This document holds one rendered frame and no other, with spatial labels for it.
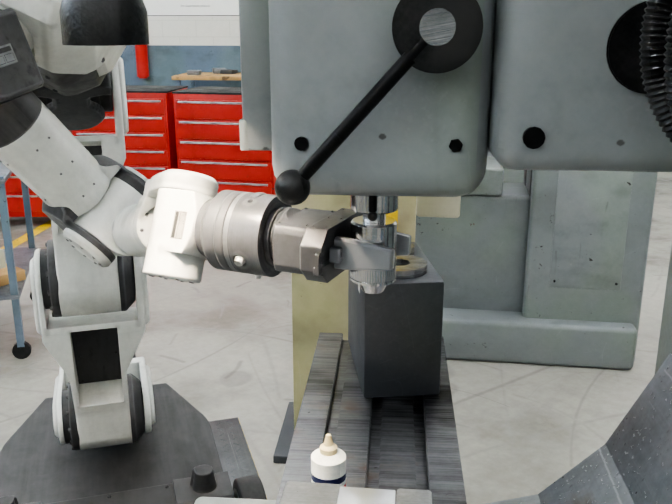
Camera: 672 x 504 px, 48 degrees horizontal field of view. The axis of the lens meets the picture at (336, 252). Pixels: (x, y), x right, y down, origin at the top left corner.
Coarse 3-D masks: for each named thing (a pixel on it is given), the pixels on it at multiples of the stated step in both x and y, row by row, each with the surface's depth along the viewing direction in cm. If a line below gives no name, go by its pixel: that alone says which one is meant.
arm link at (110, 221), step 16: (128, 176) 106; (112, 192) 105; (128, 192) 105; (96, 208) 104; (112, 208) 104; (128, 208) 100; (80, 224) 103; (96, 224) 103; (112, 224) 104; (128, 224) 95; (112, 240) 104; (128, 240) 97; (144, 256) 101
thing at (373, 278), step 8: (352, 232) 76; (368, 240) 75; (376, 240) 75; (384, 240) 75; (392, 240) 76; (352, 272) 77; (360, 272) 76; (368, 272) 76; (376, 272) 76; (384, 272) 76; (392, 272) 77; (352, 280) 77; (360, 280) 76; (368, 280) 76; (376, 280) 76; (384, 280) 76; (392, 280) 77
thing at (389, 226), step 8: (360, 216) 78; (352, 224) 76; (360, 224) 75; (368, 224) 75; (376, 224) 75; (384, 224) 75; (392, 224) 75; (360, 232) 75; (368, 232) 75; (376, 232) 74; (384, 232) 75; (392, 232) 75
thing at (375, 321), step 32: (416, 256) 121; (352, 288) 128; (416, 288) 113; (352, 320) 130; (384, 320) 114; (416, 320) 114; (352, 352) 131; (384, 352) 115; (416, 352) 116; (384, 384) 117; (416, 384) 117
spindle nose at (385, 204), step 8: (352, 200) 75; (360, 200) 74; (368, 200) 74; (384, 200) 74; (392, 200) 74; (352, 208) 75; (360, 208) 74; (368, 208) 74; (384, 208) 74; (392, 208) 74
